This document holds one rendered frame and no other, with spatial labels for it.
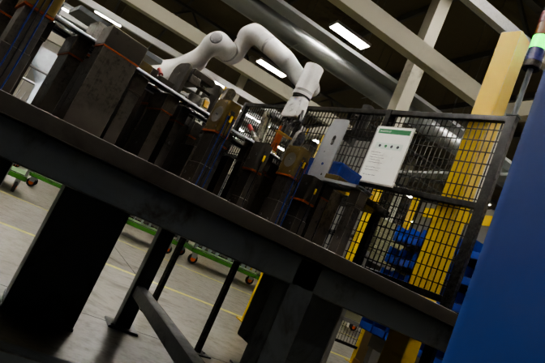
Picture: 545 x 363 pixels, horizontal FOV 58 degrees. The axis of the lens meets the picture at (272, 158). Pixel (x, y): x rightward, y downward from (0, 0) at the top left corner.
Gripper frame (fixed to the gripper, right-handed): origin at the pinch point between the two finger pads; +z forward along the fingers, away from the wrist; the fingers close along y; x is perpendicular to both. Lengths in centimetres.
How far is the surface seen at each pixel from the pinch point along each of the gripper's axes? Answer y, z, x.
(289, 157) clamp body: 20.2, 15.0, -8.8
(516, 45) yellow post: 52, -77, 58
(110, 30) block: 21, 13, -88
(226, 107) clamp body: 21, 13, -44
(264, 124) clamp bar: -15.7, -1.4, -0.3
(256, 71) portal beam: -520, -228, 297
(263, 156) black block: 20.7, 20.3, -20.5
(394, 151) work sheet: 14, -18, 54
